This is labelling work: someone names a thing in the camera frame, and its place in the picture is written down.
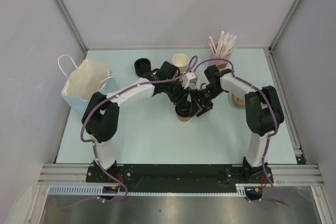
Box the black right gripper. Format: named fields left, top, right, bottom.
left=190, top=86, right=225, bottom=118

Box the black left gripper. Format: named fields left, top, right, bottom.
left=164, top=78, right=191, bottom=107

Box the single black cup lid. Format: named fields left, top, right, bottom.
left=175, top=105, right=191, bottom=118

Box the light blue paper bag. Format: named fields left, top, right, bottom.
left=61, top=55, right=119, bottom=118

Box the single brown paper cup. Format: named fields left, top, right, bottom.
left=177, top=115, right=191, bottom=122

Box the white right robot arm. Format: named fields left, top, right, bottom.
left=190, top=65, right=284, bottom=183

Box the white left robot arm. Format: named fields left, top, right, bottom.
left=80, top=61, right=195, bottom=182

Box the stack of brown paper cups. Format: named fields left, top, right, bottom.
left=172, top=54, right=190, bottom=73

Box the stack of black lids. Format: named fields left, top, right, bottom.
left=134, top=58, right=151, bottom=77

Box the pink straw holder cup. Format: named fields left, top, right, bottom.
left=208, top=44, right=231, bottom=70

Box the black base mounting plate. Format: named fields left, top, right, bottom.
left=86, top=164, right=274, bottom=194

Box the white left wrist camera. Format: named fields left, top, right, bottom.
left=182, top=72, right=198, bottom=89

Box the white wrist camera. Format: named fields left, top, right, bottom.
left=182, top=72, right=198, bottom=89
left=196, top=80, right=207, bottom=90

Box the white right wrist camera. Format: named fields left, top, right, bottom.
left=196, top=80, right=207, bottom=90

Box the aluminium frame rail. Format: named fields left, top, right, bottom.
left=270, top=165, right=324, bottom=186

